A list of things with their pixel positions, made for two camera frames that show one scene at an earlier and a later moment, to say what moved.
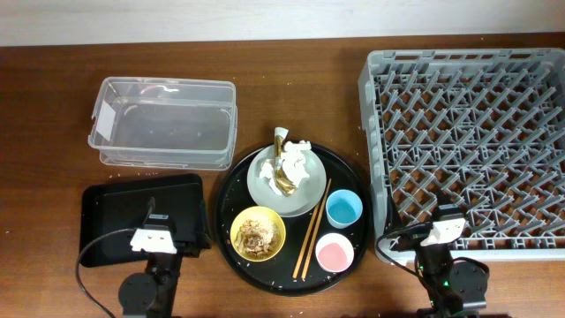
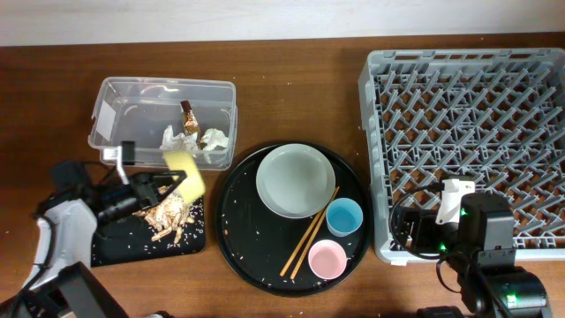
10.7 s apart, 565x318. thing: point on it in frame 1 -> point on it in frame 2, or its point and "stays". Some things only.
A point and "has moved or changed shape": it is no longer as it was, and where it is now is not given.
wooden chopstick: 297,267 has moved or changed shape
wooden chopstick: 316,230 has moved or changed shape
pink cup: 335,253 has moved or changed shape
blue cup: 343,208 has moved or changed shape
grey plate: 305,197 has moved or changed shape
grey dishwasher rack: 478,132 stays
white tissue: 292,165 -> 212,139
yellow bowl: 258,234 -> 191,185
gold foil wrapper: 283,183 -> 191,124
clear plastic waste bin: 165,123 stays
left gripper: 191,249 -> 142,188
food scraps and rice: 258,238 -> 171,212
